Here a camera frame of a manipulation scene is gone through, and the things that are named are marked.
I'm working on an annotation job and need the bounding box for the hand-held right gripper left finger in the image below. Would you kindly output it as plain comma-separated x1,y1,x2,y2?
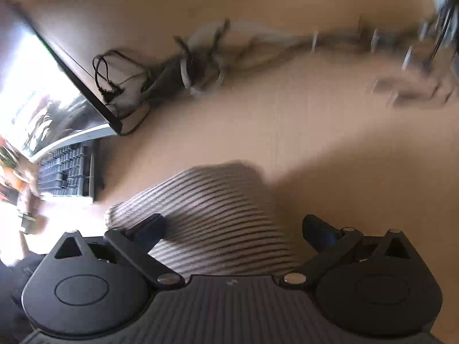
53,213,184,289

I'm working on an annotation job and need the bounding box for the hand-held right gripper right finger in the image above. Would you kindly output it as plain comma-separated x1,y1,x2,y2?
280,214,411,286

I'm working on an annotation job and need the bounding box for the striped grey knit garment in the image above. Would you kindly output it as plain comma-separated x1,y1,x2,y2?
105,162,300,277

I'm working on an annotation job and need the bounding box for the black keyboard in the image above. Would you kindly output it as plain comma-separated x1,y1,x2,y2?
36,140,105,203

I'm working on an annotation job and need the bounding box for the computer monitor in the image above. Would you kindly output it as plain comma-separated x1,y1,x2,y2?
0,0,122,162

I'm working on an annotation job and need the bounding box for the black thin cable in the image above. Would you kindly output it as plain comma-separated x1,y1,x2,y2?
92,49,153,137

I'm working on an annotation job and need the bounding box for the bundle of cables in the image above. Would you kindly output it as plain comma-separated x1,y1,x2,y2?
141,16,459,110

